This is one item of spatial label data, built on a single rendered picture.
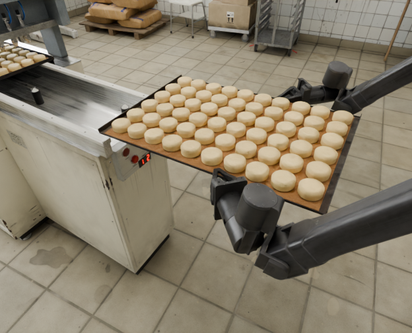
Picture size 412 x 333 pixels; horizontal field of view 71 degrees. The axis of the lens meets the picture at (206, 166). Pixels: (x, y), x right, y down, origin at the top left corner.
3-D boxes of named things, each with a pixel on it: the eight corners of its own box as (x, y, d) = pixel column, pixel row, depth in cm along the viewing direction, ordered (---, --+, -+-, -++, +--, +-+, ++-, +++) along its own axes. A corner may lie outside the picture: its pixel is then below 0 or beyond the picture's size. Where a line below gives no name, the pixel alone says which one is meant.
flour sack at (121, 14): (86, 16, 436) (83, 4, 424) (103, 10, 465) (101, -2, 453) (127, 22, 416) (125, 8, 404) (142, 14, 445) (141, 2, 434)
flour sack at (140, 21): (141, 31, 424) (140, 20, 414) (117, 28, 435) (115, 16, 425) (164, 18, 474) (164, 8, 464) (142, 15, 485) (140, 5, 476)
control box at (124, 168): (116, 178, 107) (108, 148, 97) (158, 145, 122) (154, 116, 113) (124, 182, 105) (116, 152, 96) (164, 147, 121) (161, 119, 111)
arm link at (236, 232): (232, 260, 51) (261, 256, 52) (241, 235, 47) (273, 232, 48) (220, 229, 56) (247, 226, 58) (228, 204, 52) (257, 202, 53)
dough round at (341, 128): (343, 127, 77) (345, 120, 76) (348, 137, 73) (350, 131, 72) (323, 126, 77) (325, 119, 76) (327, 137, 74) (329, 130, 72)
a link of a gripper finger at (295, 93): (270, 88, 90) (298, 84, 91) (267, 108, 95) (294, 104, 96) (280, 98, 85) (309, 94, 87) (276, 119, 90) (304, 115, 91)
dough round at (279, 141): (288, 141, 73) (290, 134, 72) (286, 152, 69) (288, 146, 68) (268, 138, 74) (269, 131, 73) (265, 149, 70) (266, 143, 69)
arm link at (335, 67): (347, 117, 88) (356, 102, 93) (365, 86, 79) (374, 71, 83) (310, 102, 92) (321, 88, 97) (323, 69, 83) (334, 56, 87)
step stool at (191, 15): (209, 30, 460) (209, -2, 430) (193, 38, 432) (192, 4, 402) (187, 26, 479) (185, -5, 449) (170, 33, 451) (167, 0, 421)
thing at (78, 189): (50, 225, 177) (-29, 89, 117) (93, 190, 199) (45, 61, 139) (138, 283, 149) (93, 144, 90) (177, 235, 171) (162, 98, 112)
